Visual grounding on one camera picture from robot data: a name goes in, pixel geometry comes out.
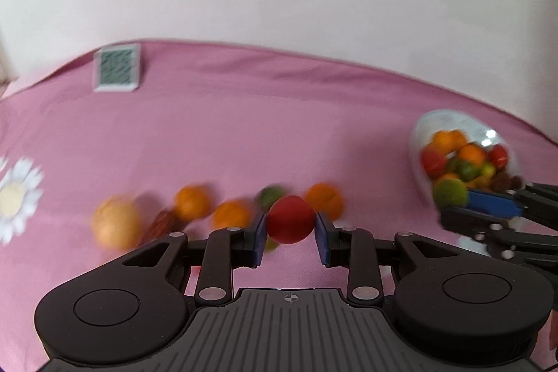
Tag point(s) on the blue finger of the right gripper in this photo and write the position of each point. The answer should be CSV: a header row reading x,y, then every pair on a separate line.
x,y
500,206

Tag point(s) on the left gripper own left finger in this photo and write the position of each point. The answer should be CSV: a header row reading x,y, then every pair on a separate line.
x,y
255,239

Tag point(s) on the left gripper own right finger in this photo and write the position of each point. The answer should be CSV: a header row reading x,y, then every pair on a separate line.
x,y
327,240

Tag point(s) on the large orange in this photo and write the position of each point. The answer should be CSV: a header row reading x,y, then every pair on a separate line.
x,y
326,198

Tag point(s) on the red tomato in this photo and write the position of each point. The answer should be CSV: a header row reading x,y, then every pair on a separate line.
x,y
290,220
433,162

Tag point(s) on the large green lime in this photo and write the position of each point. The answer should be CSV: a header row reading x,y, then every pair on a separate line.
x,y
450,193

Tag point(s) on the large yellow round melon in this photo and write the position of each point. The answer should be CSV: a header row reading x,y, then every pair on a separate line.
x,y
117,224

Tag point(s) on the orange mandarin middle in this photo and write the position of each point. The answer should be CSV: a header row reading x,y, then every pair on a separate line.
x,y
231,214

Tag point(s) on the green lime back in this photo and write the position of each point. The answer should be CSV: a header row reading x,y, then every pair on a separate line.
x,y
269,195

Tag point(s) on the small orange mandarin back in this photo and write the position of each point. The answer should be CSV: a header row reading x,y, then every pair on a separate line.
x,y
192,203

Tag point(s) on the white fruit plate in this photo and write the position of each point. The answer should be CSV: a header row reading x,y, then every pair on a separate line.
x,y
476,154

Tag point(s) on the red tomato in plate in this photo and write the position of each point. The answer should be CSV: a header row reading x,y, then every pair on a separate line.
x,y
433,162

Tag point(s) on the dark red date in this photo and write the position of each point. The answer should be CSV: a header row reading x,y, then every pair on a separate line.
x,y
165,222

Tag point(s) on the pink flowered tablecloth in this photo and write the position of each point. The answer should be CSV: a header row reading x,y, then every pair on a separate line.
x,y
234,119

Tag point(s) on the white digital clock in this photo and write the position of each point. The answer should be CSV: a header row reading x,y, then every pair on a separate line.
x,y
117,68

